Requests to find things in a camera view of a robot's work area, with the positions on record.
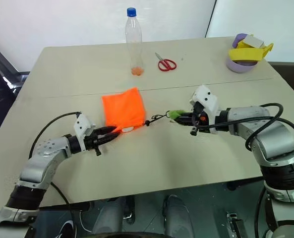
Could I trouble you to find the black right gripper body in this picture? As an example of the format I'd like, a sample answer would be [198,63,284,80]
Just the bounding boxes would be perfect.
[190,102,211,136]

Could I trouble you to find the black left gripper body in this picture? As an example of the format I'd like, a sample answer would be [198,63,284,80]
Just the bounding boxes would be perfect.
[83,128,107,157]

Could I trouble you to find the green drawstring tab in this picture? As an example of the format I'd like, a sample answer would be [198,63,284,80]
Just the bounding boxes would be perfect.
[167,109,185,123]

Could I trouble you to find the orange fabric pouch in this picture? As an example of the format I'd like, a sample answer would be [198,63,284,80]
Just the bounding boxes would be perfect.
[101,86,148,134]

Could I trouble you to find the black pouch drawstring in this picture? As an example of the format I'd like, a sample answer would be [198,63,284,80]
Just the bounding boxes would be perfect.
[142,112,170,127]

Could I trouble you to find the purple round bowl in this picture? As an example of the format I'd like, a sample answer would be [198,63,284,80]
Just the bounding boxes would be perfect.
[226,53,259,74]

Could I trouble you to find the grey rounded robot leg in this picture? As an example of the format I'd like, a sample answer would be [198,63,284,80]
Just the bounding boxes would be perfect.
[161,194,195,238]
[91,196,135,234]

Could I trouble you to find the yellow plastic container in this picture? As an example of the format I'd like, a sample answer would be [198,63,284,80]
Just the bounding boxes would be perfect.
[228,42,275,63]

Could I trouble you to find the clear plastic bottle blue cap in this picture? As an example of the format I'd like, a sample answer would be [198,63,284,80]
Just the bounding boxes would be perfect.
[124,7,145,76]

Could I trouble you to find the purple round lid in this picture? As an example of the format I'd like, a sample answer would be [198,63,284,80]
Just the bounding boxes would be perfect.
[232,32,249,49]

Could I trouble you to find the small white box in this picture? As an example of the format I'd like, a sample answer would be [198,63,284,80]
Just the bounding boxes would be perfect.
[243,34,266,49]

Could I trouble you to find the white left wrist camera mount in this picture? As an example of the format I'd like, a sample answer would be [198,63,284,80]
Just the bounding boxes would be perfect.
[73,113,97,137]

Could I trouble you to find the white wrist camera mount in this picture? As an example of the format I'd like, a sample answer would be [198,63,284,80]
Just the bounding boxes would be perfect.
[188,84,221,135]
[73,113,97,137]

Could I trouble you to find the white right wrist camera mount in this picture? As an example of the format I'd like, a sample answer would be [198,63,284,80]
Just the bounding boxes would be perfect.
[188,84,221,135]

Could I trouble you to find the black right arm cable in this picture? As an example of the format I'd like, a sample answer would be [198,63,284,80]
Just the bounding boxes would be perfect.
[195,102,285,151]

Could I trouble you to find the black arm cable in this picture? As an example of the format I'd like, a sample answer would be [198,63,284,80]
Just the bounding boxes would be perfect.
[195,102,285,151]
[29,112,82,159]

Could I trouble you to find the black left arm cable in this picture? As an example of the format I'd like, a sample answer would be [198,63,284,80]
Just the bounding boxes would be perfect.
[29,112,82,159]

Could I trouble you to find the red handled scissors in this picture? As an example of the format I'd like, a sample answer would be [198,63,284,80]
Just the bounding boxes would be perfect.
[154,52,177,73]

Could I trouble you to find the black metal frame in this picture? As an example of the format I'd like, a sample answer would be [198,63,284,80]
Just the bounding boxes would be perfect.
[0,38,31,151]

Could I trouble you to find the white board black frame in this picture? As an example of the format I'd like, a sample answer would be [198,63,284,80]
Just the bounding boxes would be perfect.
[205,0,294,63]

